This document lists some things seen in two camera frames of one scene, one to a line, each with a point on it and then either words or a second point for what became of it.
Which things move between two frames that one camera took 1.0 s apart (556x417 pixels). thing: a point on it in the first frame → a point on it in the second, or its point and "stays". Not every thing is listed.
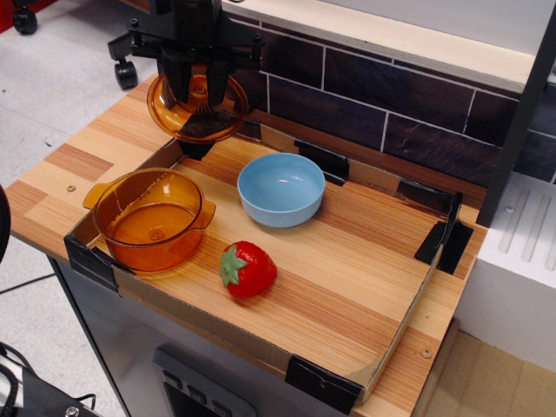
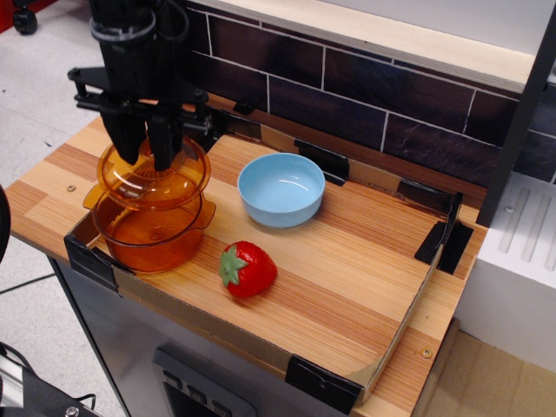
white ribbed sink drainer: [521, 237] stays
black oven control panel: [188, 388] stays
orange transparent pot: [152, 219] stays
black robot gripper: [196, 29] → [130, 77]
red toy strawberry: [246, 269] stays
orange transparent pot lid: [197, 122] → [142, 186]
